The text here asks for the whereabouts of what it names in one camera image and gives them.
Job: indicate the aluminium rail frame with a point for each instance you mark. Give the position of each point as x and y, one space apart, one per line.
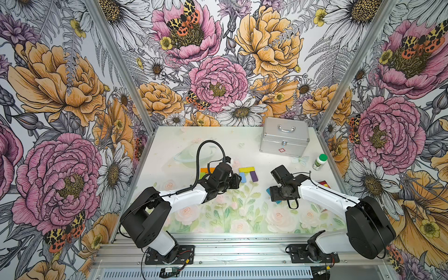
233 256

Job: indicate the purple block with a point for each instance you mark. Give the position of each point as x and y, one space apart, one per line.
254 177

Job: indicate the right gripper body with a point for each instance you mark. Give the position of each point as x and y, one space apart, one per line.
280 193

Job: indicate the orange block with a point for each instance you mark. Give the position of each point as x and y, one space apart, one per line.
205 170

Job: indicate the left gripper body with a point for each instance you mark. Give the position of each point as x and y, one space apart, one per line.
224 185

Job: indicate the teal block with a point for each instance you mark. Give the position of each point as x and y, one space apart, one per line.
269 193

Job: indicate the clear glass bowl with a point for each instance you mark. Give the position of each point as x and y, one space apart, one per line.
188 155

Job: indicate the yellow block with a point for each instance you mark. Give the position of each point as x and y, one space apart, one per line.
246 170

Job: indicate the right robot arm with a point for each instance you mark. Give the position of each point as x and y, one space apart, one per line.
368 231

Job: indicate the red bandage box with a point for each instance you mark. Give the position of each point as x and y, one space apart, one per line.
325 184

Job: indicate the white green-capped bottle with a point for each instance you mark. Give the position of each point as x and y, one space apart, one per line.
320 161

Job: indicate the silver metal case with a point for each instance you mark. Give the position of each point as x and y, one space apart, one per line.
284 137

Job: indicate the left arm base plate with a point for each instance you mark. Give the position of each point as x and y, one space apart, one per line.
179 255

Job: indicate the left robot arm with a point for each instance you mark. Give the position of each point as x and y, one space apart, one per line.
145 218

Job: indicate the light blue block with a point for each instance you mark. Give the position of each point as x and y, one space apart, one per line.
243 177

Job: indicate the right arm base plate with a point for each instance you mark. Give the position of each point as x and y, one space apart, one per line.
307 254

